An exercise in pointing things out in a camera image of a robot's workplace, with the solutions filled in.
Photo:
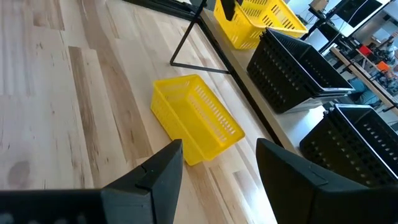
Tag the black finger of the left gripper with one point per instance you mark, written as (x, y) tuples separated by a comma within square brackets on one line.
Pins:
[(228, 9)]

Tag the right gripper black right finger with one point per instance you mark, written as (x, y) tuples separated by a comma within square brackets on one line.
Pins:
[(311, 193)]

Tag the black computer monitor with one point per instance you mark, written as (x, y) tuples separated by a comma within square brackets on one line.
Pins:
[(357, 12)]

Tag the black plastic basket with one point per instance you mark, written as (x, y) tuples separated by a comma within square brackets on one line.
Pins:
[(289, 77), (348, 152)]

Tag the wooden desk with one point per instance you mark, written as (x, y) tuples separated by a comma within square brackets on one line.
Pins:
[(351, 65)]

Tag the teal chair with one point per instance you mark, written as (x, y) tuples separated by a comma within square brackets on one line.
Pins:
[(367, 91)]

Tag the orange object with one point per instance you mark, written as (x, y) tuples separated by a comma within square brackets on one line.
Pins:
[(383, 66)]

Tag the yellow plastic basket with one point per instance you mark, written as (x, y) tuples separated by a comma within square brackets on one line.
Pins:
[(199, 124), (280, 18), (245, 40)]

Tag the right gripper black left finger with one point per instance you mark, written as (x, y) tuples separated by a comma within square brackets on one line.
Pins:
[(133, 196)]

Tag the red box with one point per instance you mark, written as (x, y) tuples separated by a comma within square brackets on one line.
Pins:
[(365, 50)]

